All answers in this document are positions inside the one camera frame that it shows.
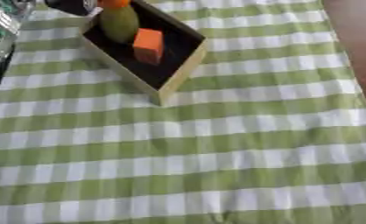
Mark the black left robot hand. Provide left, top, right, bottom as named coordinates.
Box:
left=42, top=0, right=101, bottom=17

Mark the tan cardboard box black inside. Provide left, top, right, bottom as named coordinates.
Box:
left=79, top=0, right=209, bottom=107

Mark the orange toy fruit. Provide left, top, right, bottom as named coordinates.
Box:
left=97, top=0, right=133, bottom=9

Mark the green toy pear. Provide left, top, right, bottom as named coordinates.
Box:
left=98, top=5, right=142, bottom=45

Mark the orange block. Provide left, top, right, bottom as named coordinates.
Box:
left=130, top=27, right=166, bottom=67

